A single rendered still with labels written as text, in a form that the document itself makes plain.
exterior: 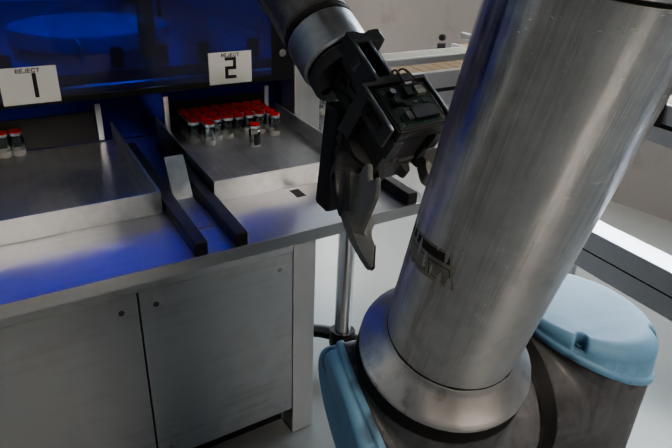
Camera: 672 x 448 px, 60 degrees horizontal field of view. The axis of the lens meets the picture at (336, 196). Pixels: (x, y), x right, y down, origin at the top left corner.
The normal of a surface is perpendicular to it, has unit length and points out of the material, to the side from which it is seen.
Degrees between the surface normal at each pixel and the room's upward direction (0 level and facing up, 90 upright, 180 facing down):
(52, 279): 0
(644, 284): 90
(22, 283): 0
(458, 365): 104
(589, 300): 8
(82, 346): 90
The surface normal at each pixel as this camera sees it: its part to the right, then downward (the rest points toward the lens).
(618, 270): -0.86, 0.19
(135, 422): 0.51, 0.39
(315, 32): -0.33, -0.22
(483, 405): 0.37, -0.08
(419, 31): -0.73, 0.27
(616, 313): 0.16, -0.91
